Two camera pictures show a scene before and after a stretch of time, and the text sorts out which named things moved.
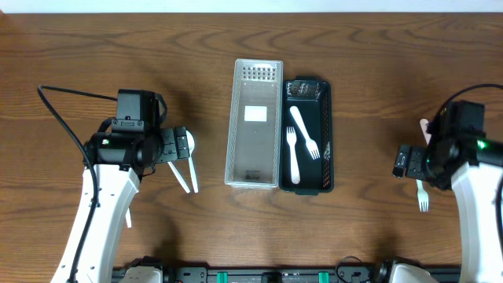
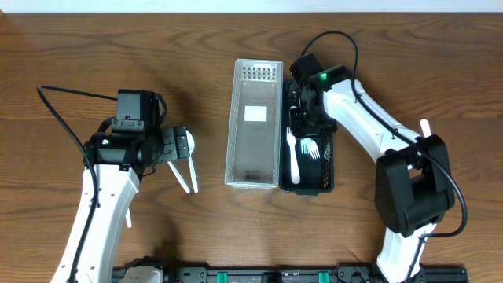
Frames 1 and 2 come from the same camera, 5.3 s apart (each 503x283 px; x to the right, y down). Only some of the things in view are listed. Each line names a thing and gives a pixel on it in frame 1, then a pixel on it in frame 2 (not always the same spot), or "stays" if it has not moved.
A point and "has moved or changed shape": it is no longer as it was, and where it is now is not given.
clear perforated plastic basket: x=255 y=124 stays
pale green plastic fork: x=423 y=196 has moved or changed shape
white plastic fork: x=291 y=139 stays
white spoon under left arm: x=128 y=218 stays
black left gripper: x=181 y=142 stays
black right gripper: x=403 y=162 to x=303 y=116
